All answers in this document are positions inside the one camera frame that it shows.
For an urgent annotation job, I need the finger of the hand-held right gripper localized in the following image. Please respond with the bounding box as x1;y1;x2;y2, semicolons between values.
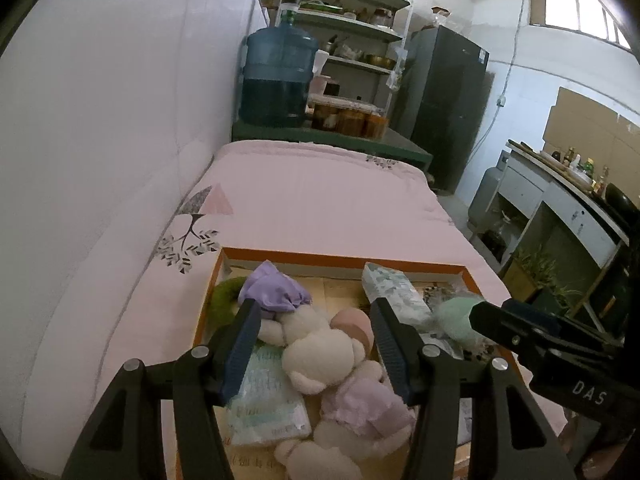
501;297;622;349
469;300;562;362

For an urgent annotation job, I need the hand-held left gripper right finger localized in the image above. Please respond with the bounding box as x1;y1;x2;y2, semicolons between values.
369;297;573;480

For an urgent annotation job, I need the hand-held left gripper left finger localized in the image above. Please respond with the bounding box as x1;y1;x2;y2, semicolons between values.
62;299;263;480

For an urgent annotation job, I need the mint green soft pad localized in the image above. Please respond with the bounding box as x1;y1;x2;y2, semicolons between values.
431;296;488;348

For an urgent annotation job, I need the beige round puff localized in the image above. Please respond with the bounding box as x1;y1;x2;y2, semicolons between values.
330;309;376;356

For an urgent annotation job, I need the pale green tissue pack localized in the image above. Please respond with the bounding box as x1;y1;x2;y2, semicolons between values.
225;345;313;447

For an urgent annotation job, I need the green fluffy scrunchie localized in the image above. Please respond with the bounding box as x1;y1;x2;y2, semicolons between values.
209;280;248;328

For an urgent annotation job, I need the green patterned tissue pack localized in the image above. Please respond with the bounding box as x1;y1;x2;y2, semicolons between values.
362;262;435;333

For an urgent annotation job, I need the purple cloth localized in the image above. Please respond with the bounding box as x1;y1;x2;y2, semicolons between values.
237;260;313;321

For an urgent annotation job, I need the beige plush bear pink dress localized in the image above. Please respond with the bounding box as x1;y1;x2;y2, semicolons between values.
257;305;418;480

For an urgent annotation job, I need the orange-rimmed cardboard box tray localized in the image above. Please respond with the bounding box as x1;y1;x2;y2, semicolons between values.
175;246;533;480

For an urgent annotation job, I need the person's right forearm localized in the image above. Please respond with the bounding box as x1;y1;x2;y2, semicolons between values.
565;407;636;480

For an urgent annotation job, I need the potted plant in dark pot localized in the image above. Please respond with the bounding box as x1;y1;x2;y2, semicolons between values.
537;285;583;321

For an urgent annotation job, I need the potted plant in yellow box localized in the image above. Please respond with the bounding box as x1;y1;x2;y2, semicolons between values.
502;245;556;303

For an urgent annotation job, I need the dark kettle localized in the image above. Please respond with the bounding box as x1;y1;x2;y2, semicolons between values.
482;230;508;261

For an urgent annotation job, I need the grey counter cabinet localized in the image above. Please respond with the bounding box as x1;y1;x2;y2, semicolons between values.
480;145;631;321

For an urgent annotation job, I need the grey gas cylinder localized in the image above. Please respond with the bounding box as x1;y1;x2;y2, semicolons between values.
467;152;511;231

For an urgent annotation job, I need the dark wok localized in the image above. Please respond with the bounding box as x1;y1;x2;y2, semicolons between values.
605;182;638;221

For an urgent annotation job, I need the row of condiment bottles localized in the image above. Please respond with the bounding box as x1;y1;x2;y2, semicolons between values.
552;147;613;196

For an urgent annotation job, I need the cardboard sheet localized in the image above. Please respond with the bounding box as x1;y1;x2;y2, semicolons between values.
542;86;640;161

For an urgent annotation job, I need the green table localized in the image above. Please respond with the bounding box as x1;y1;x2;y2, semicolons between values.
231;120;433;176

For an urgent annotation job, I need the dark refrigerator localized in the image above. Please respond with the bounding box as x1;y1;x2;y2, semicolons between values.
395;25;491;196

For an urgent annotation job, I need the row of amber jars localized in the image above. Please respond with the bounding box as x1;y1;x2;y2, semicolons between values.
307;95;390;140

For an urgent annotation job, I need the blue water jug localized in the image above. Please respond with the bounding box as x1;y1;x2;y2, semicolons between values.
237;7;321;128

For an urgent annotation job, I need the window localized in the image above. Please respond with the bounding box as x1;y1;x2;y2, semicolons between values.
527;0;633;51

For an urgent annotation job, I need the green shelf rack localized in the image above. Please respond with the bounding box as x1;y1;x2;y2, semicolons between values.
277;0;416;116

